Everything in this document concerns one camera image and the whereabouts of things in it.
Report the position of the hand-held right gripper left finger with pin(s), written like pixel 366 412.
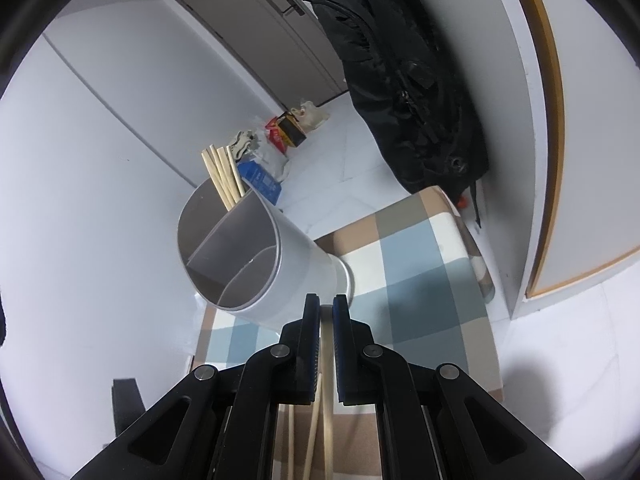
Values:
pixel 313 345

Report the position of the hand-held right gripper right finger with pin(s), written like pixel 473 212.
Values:
pixel 341 345

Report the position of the white divided utensil holder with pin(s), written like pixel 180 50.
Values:
pixel 295 270

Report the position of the checked blue beige tablecloth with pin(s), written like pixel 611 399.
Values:
pixel 420 280

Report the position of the blue box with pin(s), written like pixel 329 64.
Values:
pixel 262 180

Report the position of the clear plastic bag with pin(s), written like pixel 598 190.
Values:
pixel 272 155

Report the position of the black flat object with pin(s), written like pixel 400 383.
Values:
pixel 128 405

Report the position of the beige work gloves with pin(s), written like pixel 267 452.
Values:
pixel 242 144

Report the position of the black and red box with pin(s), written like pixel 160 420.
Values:
pixel 286 131

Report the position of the black backpack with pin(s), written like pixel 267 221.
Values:
pixel 400 75

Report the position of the wood-edged white board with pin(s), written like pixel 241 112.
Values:
pixel 590 170

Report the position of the grey door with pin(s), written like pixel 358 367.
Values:
pixel 270 25

